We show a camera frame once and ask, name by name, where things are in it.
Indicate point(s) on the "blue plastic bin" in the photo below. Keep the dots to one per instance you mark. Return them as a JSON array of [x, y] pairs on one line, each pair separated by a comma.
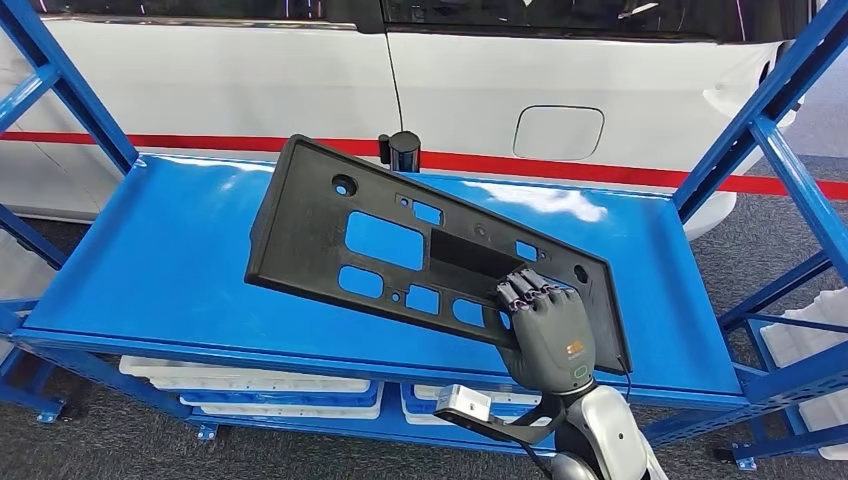
[[285, 399], [405, 397]]

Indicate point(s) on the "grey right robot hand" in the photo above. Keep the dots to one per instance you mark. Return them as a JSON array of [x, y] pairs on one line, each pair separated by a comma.
[[553, 338]]

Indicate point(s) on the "black stanchion post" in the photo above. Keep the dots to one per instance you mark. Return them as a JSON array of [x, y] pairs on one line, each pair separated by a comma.
[[404, 151]]

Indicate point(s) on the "red barrier belt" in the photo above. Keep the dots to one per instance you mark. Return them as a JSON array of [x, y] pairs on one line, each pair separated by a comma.
[[199, 142]]

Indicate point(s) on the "black plastic panel part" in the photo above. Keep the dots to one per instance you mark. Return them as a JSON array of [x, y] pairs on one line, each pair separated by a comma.
[[311, 238]]

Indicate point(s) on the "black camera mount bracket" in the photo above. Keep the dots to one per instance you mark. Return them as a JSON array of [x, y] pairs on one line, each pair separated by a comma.
[[510, 434]]

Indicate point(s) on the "white car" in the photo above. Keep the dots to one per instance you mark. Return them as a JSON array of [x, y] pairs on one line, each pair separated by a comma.
[[199, 79]]

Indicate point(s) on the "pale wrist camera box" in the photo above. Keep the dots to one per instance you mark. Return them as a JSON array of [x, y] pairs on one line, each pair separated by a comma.
[[464, 401]]

